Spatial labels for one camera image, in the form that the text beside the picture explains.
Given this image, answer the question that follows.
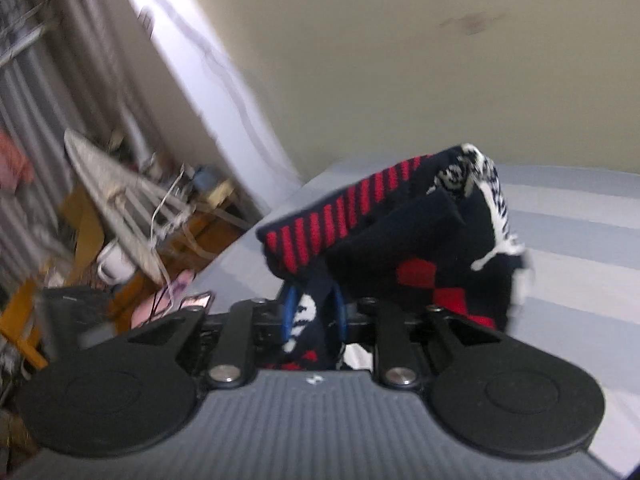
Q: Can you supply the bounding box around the navy reindeer pattern sweater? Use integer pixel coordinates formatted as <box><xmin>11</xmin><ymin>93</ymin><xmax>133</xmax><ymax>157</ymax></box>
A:
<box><xmin>256</xmin><ymin>144</ymin><xmax>527</xmax><ymax>370</ymax></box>

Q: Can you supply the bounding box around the pink paper sheet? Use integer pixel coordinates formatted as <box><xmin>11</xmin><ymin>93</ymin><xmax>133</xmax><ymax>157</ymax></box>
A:
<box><xmin>130</xmin><ymin>270</ymin><xmax>195</xmax><ymax>328</ymax></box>

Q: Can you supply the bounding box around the smartphone in brown case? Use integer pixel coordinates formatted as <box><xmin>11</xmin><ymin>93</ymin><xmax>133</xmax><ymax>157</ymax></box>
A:
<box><xmin>180</xmin><ymin>292</ymin><xmax>215</xmax><ymax>310</ymax></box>

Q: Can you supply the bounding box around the white mug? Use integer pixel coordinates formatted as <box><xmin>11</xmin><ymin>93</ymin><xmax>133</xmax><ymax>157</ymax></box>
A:
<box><xmin>96</xmin><ymin>240</ymin><xmax>136</xmax><ymax>286</ymax></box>

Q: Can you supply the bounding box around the wooden side table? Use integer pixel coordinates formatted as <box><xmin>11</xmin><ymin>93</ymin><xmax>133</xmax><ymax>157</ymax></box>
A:
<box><xmin>1</xmin><ymin>181</ymin><xmax>250</xmax><ymax>370</ymax></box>

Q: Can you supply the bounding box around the grey ironing board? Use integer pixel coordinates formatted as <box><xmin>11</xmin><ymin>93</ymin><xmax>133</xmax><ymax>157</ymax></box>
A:
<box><xmin>64</xmin><ymin>129</ymin><xmax>195</xmax><ymax>284</ymax></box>

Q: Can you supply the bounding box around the blue striped bed sheet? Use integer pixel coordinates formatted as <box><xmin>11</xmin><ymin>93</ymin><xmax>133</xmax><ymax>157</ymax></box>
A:
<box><xmin>186</xmin><ymin>166</ymin><xmax>639</xmax><ymax>479</ymax></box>

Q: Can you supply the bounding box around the grey curtain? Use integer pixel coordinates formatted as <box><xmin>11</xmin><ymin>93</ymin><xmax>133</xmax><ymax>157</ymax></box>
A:
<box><xmin>1</xmin><ymin>0</ymin><xmax>164</xmax><ymax>289</ymax></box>

